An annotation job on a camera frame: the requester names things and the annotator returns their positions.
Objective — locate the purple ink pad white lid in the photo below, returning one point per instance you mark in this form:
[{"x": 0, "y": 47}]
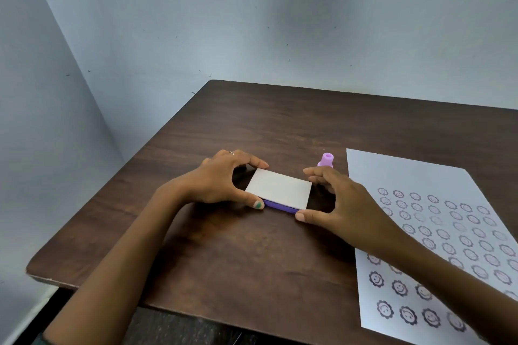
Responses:
[{"x": 279, "y": 189}]

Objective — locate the person's right forearm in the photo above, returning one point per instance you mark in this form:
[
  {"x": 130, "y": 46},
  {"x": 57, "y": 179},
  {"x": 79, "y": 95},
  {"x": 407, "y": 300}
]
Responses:
[{"x": 453, "y": 292}]

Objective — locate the purple plastic stamp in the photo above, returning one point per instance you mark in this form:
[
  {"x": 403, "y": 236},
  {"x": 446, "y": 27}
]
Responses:
[{"x": 325, "y": 159}]

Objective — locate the person's left hand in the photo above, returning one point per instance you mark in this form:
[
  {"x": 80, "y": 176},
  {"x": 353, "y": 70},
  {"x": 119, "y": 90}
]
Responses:
[{"x": 210, "y": 183}]

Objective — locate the person's right middle finger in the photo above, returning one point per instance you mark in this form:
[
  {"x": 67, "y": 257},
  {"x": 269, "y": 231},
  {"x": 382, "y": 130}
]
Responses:
[{"x": 321, "y": 183}]

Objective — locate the person's right thumb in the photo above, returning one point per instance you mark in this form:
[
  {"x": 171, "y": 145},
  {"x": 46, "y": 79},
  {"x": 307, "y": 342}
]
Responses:
[{"x": 313, "y": 217}]

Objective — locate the white paper with stamped faces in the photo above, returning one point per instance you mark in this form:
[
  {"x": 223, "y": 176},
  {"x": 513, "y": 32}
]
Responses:
[{"x": 433, "y": 211}]

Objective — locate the person's left thumb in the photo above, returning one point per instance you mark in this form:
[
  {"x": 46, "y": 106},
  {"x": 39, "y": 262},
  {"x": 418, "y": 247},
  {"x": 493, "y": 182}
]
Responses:
[{"x": 247, "y": 199}]

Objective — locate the person's right hand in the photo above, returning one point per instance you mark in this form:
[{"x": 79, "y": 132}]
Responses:
[{"x": 356, "y": 211}]

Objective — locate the person's left forearm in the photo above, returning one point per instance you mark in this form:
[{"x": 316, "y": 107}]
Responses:
[{"x": 121, "y": 268}]

